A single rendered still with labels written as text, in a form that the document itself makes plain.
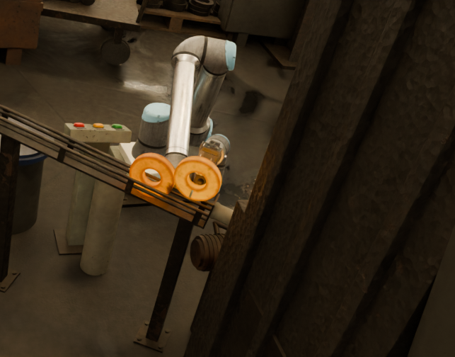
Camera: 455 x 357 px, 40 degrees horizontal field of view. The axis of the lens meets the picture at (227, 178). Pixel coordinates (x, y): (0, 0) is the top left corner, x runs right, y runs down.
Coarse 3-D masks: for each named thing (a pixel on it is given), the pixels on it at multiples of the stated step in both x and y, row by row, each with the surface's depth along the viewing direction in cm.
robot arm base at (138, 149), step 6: (138, 138) 313; (138, 144) 313; (144, 144) 310; (132, 150) 316; (138, 150) 312; (144, 150) 311; (150, 150) 310; (156, 150) 311; (162, 150) 313; (132, 156) 316; (138, 156) 312
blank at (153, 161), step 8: (136, 160) 206; (144, 160) 205; (152, 160) 204; (160, 160) 204; (168, 160) 206; (136, 168) 207; (144, 168) 206; (152, 168) 206; (160, 168) 205; (168, 168) 204; (136, 176) 209; (144, 176) 210; (168, 176) 206; (136, 184) 210; (152, 184) 210; (160, 184) 208; (168, 184) 207; (152, 192) 210; (168, 192) 209
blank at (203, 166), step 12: (192, 156) 202; (180, 168) 202; (192, 168) 201; (204, 168) 200; (216, 168) 202; (180, 180) 205; (216, 180) 202; (180, 192) 207; (192, 192) 206; (204, 192) 205; (216, 192) 204
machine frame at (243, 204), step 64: (320, 0) 145; (384, 0) 125; (448, 0) 110; (320, 64) 141; (384, 64) 121; (448, 64) 110; (320, 128) 145; (384, 128) 125; (448, 128) 106; (256, 192) 173; (320, 192) 140; (384, 192) 125; (448, 192) 110; (256, 256) 173; (320, 256) 145; (384, 256) 121; (256, 320) 171; (320, 320) 145; (384, 320) 125
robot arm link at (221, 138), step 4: (212, 136) 232; (216, 136) 231; (220, 136) 232; (224, 136) 235; (220, 140) 227; (224, 140) 231; (228, 140) 235; (224, 144) 227; (228, 144) 232; (228, 148) 232; (228, 152) 237; (224, 160) 232; (220, 164) 231
